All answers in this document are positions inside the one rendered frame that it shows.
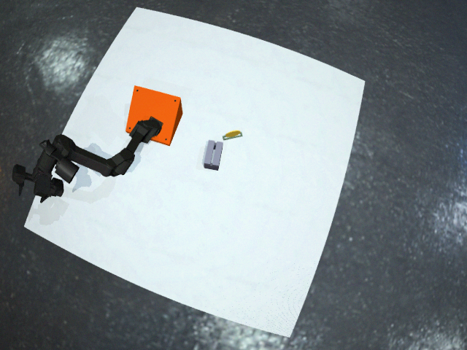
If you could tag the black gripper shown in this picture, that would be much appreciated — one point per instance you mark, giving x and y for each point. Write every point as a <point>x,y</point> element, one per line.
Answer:
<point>19,175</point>

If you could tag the gold coin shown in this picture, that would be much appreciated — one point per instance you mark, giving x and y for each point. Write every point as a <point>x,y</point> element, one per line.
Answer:
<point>232,133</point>

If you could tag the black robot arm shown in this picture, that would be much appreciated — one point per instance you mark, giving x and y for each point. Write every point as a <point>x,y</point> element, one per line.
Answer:
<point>63,151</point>

